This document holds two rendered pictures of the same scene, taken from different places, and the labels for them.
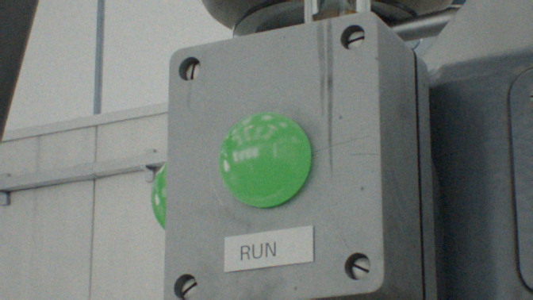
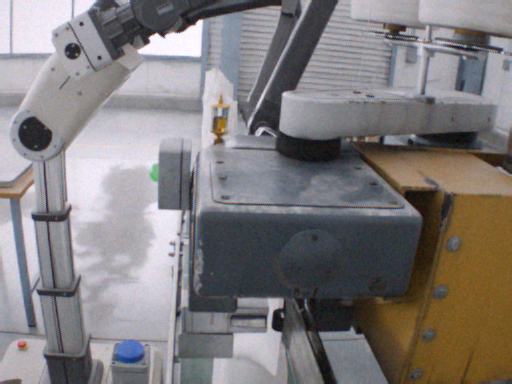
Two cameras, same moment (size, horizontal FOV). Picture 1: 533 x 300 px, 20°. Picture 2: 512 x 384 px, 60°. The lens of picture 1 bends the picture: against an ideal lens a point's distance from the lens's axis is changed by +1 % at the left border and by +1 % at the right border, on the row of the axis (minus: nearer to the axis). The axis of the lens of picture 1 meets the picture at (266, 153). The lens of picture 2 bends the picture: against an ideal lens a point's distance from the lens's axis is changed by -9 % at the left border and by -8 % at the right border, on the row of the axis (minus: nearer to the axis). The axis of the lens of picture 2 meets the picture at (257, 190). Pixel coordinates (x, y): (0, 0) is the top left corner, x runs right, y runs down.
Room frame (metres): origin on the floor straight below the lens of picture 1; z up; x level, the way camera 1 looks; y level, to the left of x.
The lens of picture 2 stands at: (0.18, -0.62, 1.50)
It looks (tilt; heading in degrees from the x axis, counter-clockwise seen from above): 19 degrees down; 55
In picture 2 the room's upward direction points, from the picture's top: 5 degrees clockwise
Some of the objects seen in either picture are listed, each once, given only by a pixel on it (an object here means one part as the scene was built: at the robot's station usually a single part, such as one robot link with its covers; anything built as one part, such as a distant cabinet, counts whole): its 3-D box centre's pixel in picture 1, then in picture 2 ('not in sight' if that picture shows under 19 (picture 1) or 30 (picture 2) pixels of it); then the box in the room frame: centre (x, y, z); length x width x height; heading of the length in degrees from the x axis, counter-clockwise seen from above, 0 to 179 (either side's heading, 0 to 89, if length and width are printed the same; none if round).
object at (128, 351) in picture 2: not in sight; (130, 353); (0.43, 0.15, 0.84); 0.06 x 0.06 x 0.02
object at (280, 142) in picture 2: not in sight; (308, 143); (0.60, -0.13, 1.35); 0.09 x 0.09 x 0.03
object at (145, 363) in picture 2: not in sight; (131, 364); (0.43, 0.15, 0.81); 0.08 x 0.08 x 0.06; 64
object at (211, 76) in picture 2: not in sight; (213, 111); (2.17, 3.01, 0.74); 0.47 x 0.20 x 0.72; 66
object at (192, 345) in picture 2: not in sight; (205, 338); (0.51, -0.03, 0.98); 0.09 x 0.05 x 0.05; 154
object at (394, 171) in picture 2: not in sight; (379, 214); (0.69, -0.20, 1.26); 0.22 x 0.05 x 0.16; 64
